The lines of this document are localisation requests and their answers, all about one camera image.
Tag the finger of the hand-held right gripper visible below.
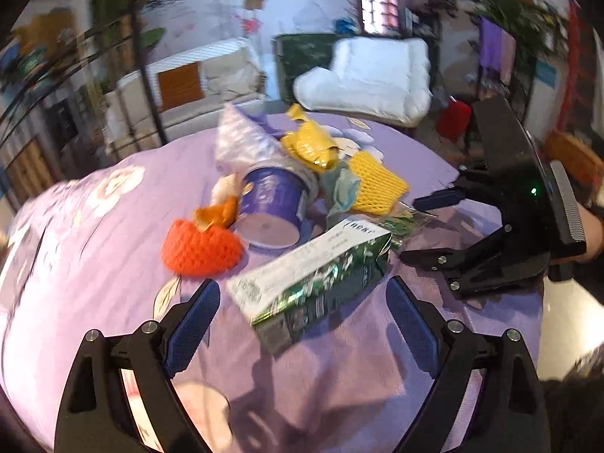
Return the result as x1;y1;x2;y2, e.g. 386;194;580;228
413;183;487;213
400;224;548;300

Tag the purple plastic bag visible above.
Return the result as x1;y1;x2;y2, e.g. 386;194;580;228
214;103;284;173

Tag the yellow plastic wrapper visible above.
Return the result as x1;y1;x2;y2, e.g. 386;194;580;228
280;104;350;173

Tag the person's right forearm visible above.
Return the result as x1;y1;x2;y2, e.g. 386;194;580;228
576;205;604;265

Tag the black metal shelf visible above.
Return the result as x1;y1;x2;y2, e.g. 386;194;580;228
0;23;114;203

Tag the pink hanging garment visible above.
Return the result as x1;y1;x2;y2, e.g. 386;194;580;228
500;31;517;86

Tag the green clear plastic wrapper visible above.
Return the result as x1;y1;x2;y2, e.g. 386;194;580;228
373;203;437;251

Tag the wall poster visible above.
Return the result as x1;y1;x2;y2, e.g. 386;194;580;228
142;0;359;57

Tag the black clothes rack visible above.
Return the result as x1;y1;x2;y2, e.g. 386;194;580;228
474;14;539;114

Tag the person's dark clothing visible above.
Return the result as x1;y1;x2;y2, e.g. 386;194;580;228
538;340;604;453

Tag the white padded lounge chair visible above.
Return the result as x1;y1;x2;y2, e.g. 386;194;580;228
293;37;432;126

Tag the white sofa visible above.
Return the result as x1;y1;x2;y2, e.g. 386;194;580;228
104;38;267;145

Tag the green and white carton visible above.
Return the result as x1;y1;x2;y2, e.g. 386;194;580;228
226;217;392;357

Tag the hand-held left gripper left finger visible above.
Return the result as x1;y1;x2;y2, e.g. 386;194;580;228
54;278;222;453

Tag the orange sofa cushion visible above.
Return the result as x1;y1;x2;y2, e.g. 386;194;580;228
158;62;203;111

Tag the green potted plant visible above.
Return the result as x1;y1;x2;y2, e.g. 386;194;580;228
465;0;567;67

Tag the artificial banana plant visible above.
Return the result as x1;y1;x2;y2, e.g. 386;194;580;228
89;0;166;95

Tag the red wooden door frame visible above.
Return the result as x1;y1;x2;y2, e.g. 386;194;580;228
566;0;586;119

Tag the purple paper cup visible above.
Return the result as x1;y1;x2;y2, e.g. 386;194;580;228
233;165;314;250

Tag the purple hanging garment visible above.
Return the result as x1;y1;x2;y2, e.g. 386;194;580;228
479;16;505;74

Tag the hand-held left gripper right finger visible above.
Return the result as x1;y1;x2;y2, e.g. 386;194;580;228
384;274;553;453

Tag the yellow foam fruit net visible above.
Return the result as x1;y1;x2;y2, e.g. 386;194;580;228
347;148;410;213

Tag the orange peel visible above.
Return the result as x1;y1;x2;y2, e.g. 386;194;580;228
193;196;239;232

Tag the purple floral tablecloth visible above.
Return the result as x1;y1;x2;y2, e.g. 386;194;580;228
0;111;543;453

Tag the orange foam fruit net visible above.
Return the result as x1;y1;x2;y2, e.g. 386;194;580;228
160;219;246;278

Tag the teal tissue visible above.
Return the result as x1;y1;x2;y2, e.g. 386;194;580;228
318;167;362;213

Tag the green patterned cabinet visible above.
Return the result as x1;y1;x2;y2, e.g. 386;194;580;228
274;33;341;105

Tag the blue wall sign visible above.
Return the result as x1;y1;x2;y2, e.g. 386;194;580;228
535;63;558;88

